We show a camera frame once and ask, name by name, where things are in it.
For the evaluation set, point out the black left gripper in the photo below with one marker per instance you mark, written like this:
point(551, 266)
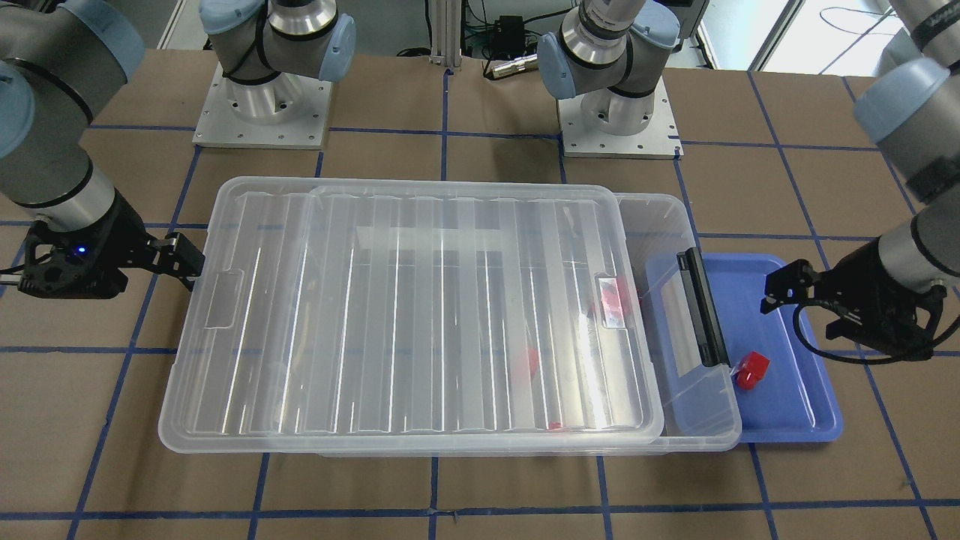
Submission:
point(857, 275)

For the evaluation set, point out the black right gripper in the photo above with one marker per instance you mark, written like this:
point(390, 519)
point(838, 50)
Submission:
point(122, 235)

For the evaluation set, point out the red block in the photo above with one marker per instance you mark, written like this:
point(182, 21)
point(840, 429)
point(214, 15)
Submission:
point(751, 369)
point(533, 362)
point(616, 300)

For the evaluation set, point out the clear plastic box lid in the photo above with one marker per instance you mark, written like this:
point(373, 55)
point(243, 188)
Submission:
point(246, 349)

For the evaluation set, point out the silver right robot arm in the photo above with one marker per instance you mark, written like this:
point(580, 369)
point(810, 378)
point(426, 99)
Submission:
point(60, 70)

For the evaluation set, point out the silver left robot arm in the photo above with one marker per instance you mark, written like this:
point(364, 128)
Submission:
point(910, 114)

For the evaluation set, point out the blue plastic tray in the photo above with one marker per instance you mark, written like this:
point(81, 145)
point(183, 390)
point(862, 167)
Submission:
point(795, 401)

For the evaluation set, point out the clear plastic storage box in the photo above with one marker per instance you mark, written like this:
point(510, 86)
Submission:
point(675, 360)

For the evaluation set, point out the red block by label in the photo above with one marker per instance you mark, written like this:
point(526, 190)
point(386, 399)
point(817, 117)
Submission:
point(616, 300)

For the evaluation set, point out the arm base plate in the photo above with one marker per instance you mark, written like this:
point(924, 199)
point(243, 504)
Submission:
point(291, 112)
point(603, 124)

